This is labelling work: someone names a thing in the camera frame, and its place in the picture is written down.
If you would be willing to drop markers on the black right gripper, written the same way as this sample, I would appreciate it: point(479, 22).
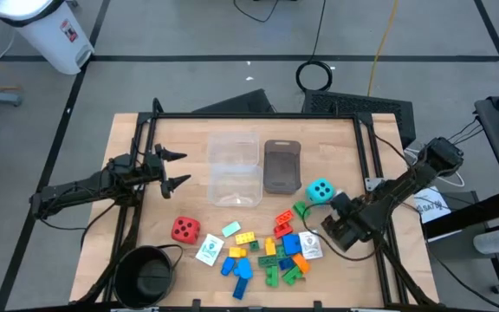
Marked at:
point(355, 216)

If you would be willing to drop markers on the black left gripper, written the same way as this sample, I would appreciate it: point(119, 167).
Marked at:
point(153, 168)

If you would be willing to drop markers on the card pack with grey emblem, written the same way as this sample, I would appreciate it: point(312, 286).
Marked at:
point(310, 245)

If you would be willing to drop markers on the cyan foam die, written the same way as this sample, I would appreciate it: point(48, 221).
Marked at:
point(319, 190)

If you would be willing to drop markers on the orange brick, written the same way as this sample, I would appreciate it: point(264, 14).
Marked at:
point(301, 263)

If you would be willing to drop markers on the large blue brick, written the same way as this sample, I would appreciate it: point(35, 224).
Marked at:
point(291, 244)

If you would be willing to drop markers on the red brick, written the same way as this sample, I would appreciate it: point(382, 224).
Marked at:
point(283, 230)

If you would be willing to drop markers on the orange-red studded brick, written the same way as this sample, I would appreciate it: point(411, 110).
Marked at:
point(284, 217)

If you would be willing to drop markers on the small dark blue brick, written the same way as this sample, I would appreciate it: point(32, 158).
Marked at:
point(286, 263)

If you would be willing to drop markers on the red foam die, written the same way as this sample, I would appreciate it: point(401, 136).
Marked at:
point(185, 229)

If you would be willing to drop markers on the green stepped brick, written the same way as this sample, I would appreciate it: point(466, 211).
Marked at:
point(292, 276)

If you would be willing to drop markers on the tall yellow brick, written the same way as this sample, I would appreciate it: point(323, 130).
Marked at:
point(270, 247)

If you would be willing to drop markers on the mint green tile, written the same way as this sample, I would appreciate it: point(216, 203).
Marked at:
point(231, 229)

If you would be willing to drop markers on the card pack with green emblem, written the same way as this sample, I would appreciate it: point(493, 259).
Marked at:
point(209, 250)

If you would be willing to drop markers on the yellow studded brick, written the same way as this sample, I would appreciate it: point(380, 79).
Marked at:
point(245, 238)

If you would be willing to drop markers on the yellow brick with round end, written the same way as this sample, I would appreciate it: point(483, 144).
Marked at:
point(236, 252)

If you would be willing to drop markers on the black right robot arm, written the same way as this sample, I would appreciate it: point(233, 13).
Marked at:
point(405, 186)

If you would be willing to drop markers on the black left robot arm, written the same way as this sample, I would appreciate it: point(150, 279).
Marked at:
point(72, 193)

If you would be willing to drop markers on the clear plastic container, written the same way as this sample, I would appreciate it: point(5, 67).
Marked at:
point(234, 186)
point(232, 149)

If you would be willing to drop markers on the dark green flat brick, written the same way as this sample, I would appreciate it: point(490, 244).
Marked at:
point(267, 260)

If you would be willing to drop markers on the small dark green brick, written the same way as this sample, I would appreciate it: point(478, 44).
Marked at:
point(254, 246)

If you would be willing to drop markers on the grey translucent plastic bin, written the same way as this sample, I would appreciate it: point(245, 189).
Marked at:
point(282, 169)

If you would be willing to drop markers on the black flat panel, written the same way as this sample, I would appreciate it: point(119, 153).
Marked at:
point(245, 104)

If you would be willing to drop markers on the white printed sheet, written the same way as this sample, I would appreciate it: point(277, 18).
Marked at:
point(431, 206)

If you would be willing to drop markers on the blue brick with side studs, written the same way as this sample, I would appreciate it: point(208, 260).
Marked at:
point(244, 268)

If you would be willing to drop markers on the light blue rounded brick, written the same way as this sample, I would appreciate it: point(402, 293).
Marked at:
point(228, 266)

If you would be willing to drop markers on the black cart beam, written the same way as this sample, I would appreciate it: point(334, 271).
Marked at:
point(475, 212)

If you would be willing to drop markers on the grey cylinder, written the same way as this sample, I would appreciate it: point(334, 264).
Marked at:
point(492, 241)

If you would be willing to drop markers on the white pedal trash bin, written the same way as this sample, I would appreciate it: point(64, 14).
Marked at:
point(46, 34)

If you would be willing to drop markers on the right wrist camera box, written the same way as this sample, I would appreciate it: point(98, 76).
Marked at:
point(341, 201)

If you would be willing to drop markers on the silver metal bracket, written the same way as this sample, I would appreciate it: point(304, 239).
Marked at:
point(373, 184)

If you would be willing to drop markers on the black metal table frame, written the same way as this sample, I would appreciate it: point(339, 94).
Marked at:
point(254, 115)

